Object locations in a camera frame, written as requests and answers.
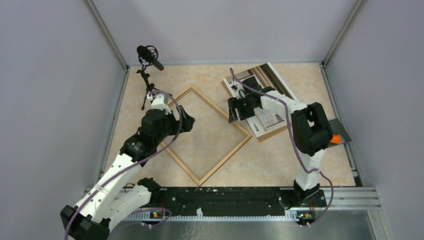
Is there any wooden picture frame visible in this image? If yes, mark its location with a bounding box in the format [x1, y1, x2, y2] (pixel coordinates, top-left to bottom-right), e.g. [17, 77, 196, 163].
[160, 85, 252, 187]

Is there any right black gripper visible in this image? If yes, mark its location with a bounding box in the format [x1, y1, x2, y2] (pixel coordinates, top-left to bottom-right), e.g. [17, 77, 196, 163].
[227, 95, 257, 124]

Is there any orange small object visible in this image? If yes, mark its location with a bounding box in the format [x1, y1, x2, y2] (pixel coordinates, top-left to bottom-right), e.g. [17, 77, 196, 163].
[330, 134, 345, 145]

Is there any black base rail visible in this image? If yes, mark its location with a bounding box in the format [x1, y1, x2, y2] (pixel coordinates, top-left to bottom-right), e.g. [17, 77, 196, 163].
[145, 187, 327, 217]

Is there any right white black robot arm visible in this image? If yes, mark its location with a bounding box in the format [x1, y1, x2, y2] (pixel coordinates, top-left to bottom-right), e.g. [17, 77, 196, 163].
[227, 76, 334, 206]

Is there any dark grey mat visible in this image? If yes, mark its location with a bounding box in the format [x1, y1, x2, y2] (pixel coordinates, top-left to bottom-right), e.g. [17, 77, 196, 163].
[328, 118, 352, 144]

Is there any printed photo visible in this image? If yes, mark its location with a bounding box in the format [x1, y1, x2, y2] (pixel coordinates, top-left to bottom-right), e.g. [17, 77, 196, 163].
[225, 62, 299, 125]

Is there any brown cardboard backing board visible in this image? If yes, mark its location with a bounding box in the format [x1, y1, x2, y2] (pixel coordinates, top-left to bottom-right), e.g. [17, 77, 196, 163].
[221, 78, 298, 142]

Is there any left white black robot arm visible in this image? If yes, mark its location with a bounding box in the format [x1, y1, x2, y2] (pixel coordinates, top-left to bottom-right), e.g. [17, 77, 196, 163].
[60, 106, 195, 240]

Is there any aluminium front rail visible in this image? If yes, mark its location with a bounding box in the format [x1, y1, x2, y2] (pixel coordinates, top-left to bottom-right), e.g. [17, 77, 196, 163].
[82, 187, 382, 222]

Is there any black microphone on tripod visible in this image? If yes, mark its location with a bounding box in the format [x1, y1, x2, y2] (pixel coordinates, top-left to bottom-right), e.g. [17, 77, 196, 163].
[136, 45, 165, 111]

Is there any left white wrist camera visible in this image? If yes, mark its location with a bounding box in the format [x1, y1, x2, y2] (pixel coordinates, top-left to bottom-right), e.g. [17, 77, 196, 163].
[146, 93, 172, 115]

